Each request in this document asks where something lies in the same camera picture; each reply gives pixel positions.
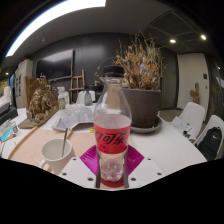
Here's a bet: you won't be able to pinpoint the golden sculpture on wooden board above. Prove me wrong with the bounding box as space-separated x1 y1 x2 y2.
18 74 60 129

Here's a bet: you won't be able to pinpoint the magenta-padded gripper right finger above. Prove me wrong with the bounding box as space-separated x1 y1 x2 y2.
121 145 165 190

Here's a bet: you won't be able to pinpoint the loose white paper sheets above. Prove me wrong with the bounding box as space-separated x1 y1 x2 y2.
171 115 193 136

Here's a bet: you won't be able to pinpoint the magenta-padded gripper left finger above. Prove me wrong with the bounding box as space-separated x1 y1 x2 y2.
58 145 103 190

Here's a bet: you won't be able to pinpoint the wooden wall figure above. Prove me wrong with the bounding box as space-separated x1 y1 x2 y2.
189 82 201 105

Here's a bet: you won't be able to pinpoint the grey plant saucer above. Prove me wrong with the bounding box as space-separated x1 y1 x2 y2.
129 116 164 135

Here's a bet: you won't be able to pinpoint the white mug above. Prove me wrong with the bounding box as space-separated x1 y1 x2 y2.
39 138 77 176

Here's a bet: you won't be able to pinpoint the small green plastic bottle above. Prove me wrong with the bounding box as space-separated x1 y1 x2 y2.
57 87 67 110

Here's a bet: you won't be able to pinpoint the black box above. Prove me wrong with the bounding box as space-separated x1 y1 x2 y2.
0 101 19 126

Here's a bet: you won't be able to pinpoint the dried plant in grey pot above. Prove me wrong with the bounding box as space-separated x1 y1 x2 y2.
96 33 166 129

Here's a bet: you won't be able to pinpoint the round ceiling spotlights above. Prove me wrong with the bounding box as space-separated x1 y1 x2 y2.
3 34 208 78

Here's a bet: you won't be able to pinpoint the dark spray bottle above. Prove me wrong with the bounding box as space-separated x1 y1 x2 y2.
83 85 93 107

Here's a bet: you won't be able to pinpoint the brown kraft paper mat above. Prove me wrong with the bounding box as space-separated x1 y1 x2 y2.
8 126 135 174

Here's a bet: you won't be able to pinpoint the clear red-labelled drink bottle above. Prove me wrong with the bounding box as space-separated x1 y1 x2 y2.
93 64 133 183

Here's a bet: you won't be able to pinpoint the wooden easel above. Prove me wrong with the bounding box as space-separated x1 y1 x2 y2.
69 69 86 104

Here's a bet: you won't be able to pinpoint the long ceiling light panel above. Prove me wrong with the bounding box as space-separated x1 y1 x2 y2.
4 0 107 58

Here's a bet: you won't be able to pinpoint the small glass jar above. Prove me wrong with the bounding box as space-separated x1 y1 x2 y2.
11 121 20 134

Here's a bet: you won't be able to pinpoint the white plastic chair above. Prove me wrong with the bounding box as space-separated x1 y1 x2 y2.
76 90 96 105
179 101 206 134
194 114 224 161

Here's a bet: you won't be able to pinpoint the black backpack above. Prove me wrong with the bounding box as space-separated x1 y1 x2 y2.
197 126 223 161

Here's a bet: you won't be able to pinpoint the black wall screen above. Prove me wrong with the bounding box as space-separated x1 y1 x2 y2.
35 49 75 82

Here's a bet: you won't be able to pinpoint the white shelf unit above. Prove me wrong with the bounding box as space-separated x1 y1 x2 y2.
14 59 34 109

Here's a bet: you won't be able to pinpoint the metal spoon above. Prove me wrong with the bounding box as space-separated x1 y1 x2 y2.
61 127 70 158

